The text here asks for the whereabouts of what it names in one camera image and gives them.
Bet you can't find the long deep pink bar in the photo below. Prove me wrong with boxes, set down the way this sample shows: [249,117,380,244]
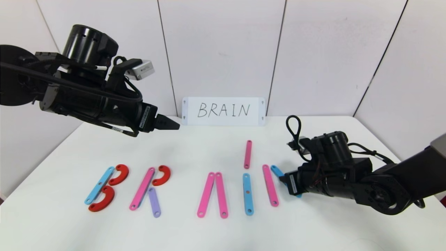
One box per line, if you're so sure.
[215,172,229,219]
[244,140,252,169]

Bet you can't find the white BRAIN sign card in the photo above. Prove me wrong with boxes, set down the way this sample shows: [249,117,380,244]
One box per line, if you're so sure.
[182,97,266,126]

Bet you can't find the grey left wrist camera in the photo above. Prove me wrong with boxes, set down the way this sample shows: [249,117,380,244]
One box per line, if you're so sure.
[125,60,155,81]

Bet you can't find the short pink bar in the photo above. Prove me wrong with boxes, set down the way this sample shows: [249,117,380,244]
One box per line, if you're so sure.
[262,165,279,207]

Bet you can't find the short purple bar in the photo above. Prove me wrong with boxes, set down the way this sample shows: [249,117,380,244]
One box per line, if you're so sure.
[148,188,162,218]

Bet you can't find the small red curved piece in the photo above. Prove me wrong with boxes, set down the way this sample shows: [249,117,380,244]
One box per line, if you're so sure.
[152,165,171,186]

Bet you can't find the long light blue bar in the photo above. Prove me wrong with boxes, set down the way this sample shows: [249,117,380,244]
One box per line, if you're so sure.
[85,166,115,205]
[243,173,254,216]

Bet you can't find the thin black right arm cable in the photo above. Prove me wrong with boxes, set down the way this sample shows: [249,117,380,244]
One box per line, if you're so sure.
[348,142,396,164]

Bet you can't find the short blue bar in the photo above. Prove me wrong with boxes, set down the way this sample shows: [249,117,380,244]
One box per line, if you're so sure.
[271,165,302,198]

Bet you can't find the looped black right arm cable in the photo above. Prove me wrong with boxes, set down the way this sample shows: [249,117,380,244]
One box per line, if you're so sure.
[286,115,302,161]

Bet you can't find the long light pink bar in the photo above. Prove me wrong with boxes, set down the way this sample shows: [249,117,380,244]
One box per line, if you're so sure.
[197,172,216,219]
[129,167,156,211]

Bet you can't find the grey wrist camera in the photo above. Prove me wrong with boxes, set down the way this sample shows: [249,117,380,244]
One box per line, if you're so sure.
[289,137,310,154]
[125,60,155,81]

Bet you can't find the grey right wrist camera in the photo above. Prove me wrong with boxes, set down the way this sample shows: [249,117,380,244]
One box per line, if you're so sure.
[289,137,310,154]

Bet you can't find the black left camera bracket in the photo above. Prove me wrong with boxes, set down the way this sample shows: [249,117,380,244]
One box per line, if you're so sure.
[106,58,141,91]

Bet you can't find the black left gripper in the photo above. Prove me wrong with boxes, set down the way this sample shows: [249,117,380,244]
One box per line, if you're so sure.
[112,101,180,132]

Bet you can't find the thin black tagged cable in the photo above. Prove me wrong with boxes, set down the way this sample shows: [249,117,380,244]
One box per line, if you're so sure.
[82,117,140,137]

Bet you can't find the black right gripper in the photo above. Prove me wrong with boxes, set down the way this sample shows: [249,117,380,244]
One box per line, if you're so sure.
[279,165,315,196]

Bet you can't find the large red curved piece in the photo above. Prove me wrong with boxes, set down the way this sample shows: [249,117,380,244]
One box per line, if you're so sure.
[88,185,115,212]
[108,164,129,186]

